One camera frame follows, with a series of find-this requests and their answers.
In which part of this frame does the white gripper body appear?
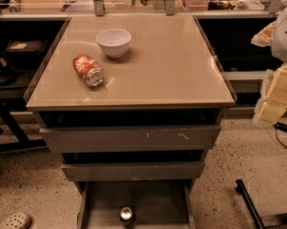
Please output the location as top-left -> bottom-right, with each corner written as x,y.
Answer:
251,22 -> 275,47

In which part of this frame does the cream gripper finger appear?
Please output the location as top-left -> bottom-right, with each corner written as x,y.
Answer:
253,63 -> 287,128

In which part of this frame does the green soda can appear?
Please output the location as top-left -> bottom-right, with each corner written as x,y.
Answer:
119,206 -> 135,228

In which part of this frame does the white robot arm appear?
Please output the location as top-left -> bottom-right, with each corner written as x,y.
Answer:
251,7 -> 287,128

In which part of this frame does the middle grey drawer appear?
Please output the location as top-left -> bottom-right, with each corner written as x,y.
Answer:
61,161 -> 205,181

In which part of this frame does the grey drawer cabinet with counter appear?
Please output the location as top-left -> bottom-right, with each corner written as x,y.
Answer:
23,13 -> 238,229

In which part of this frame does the bottom grey open drawer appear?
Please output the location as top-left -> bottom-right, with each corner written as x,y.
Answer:
76,181 -> 195,229

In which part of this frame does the orange crushed soda can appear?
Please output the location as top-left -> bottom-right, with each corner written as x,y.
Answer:
73,54 -> 104,88

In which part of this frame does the top grey drawer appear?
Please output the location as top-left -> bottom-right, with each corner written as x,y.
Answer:
40,125 -> 220,153

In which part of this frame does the black power adapter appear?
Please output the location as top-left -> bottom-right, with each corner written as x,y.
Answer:
275,122 -> 287,133

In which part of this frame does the black metal base bar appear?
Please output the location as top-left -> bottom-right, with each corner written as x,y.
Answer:
235,178 -> 287,229

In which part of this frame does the white bowl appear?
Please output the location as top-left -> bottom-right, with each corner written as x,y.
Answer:
96,29 -> 132,58

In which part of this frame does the black box with label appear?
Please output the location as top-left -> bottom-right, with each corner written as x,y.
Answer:
5,40 -> 47,60

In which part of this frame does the beige perforated clog shoe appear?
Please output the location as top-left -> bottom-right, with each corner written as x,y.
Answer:
0,213 -> 31,229

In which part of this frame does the black table leg frame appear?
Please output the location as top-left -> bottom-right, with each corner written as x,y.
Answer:
0,99 -> 47,153

